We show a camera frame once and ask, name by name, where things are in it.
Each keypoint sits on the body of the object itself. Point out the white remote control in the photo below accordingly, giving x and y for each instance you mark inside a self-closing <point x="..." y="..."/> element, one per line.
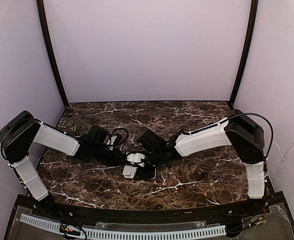
<point x="129" y="172"/>

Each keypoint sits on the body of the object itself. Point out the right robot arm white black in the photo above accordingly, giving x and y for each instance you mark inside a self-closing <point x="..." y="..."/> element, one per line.
<point x="238" y="130"/>

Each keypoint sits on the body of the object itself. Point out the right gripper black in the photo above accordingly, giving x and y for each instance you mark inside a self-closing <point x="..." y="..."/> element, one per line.
<point x="146" y="164"/>

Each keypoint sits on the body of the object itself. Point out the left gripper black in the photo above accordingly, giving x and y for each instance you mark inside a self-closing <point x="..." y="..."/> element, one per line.
<point x="120" y="157"/>

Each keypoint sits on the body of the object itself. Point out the black front rail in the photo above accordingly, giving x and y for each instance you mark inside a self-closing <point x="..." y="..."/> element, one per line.
<point x="226" y="213"/>

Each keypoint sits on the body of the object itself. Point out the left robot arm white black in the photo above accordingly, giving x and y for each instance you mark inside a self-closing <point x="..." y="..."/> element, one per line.
<point x="24" y="130"/>

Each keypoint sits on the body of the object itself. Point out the right black frame post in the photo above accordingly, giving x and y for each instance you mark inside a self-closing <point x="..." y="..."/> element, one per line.
<point x="245" y="52"/>

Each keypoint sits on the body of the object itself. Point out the white slotted cable duct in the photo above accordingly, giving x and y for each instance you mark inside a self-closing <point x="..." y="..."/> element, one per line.
<point x="122" y="231"/>

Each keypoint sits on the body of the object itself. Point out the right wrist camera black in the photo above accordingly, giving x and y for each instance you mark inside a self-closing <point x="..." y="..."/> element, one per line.
<point x="136" y="159"/>

